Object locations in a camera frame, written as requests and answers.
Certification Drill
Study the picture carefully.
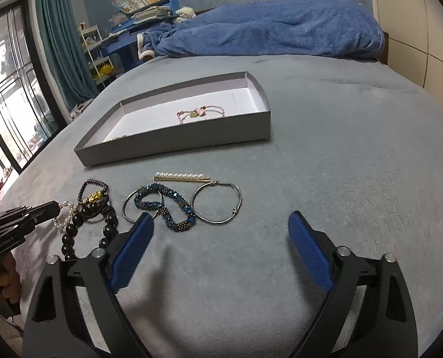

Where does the silver bangle with clasp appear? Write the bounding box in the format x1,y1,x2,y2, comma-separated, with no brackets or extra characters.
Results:
190,181,242,227

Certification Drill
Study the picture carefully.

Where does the large black bead bracelet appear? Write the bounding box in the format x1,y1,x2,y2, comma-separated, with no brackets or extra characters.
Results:
60,205,118,263

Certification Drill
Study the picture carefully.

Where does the pink cord bracelet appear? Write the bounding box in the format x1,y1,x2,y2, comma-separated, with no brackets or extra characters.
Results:
176,106,226,125

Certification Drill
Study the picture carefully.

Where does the plain silver bangle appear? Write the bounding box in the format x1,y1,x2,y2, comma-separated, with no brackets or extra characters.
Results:
122,188,163,225

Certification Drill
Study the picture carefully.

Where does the pearl hair clip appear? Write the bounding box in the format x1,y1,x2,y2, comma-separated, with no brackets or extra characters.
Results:
153,172,212,184

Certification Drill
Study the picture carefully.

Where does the clear crystal bracelet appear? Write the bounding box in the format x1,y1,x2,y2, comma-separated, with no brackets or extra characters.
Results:
53,200,81,228

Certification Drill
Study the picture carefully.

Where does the black framed window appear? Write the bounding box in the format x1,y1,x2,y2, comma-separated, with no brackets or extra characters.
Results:
0,2,68,175

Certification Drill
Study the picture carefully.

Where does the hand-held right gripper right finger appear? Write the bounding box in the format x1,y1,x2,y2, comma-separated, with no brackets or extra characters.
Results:
288,211,418,358

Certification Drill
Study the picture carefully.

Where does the grey shallow cardboard box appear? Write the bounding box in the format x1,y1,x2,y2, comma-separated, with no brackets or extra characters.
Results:
74,71,272,168

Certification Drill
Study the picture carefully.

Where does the stack of papers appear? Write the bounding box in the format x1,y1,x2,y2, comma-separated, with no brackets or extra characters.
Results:
109,5,174,27

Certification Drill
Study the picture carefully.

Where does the dark bracelet with gold charm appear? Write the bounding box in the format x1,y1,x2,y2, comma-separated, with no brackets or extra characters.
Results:
77,178,112,220

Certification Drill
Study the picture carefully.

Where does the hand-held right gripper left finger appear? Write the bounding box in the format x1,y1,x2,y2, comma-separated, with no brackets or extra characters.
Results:
22,212,155,358

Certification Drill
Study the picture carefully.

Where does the white plush toy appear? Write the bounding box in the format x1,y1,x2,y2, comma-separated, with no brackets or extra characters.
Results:
175,6,197,21

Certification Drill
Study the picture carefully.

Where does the beige padded headboard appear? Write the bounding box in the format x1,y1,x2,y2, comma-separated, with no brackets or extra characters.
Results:
366,0,443,91

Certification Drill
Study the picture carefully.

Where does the blue desk with shelf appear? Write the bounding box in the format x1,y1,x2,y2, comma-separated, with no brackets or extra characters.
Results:
100,0,181,74

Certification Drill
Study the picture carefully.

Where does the blue beaded bracelet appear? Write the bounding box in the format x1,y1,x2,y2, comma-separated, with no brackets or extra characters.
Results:
133,183,198,233

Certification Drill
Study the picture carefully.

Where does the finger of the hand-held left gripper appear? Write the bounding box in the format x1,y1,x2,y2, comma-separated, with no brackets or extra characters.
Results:
0,200,60,234

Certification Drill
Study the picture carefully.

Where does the blue fleece blanket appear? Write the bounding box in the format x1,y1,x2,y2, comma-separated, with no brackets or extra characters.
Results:
136,0,387,61

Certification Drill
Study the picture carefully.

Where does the white shelf rack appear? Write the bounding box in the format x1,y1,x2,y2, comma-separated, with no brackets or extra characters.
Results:
78,23,124,83

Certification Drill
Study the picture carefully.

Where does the grey bed cover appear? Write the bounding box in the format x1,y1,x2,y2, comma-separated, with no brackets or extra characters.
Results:
0,54,443,358

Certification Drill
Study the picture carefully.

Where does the person's left hand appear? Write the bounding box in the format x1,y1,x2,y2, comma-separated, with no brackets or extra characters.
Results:
0,254,22,316

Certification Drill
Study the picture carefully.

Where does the teal curtain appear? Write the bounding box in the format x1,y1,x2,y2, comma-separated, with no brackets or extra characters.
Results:
34,0,100,104

